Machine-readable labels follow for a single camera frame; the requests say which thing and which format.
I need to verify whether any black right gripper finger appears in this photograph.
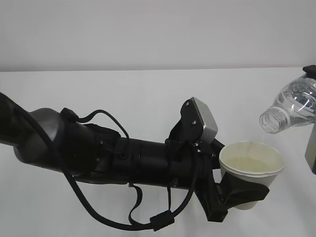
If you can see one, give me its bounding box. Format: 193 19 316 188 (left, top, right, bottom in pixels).
302 65 316 80

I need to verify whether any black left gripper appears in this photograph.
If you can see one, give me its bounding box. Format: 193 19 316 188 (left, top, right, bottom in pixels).
195 138 269 215

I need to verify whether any white paper cup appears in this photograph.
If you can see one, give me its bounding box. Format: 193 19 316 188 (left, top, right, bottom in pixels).
219 140 285 211

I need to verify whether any clear plastic water bottle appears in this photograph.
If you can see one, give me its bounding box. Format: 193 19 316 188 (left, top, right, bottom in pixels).
259 75 316 134

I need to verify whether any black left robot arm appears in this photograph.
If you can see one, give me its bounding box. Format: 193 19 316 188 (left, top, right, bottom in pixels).
0 95 269 222

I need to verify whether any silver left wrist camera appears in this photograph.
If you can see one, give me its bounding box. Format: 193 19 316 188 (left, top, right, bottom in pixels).
180 97 218 144

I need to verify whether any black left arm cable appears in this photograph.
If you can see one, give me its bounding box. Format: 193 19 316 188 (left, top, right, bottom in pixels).
0 98 200 225

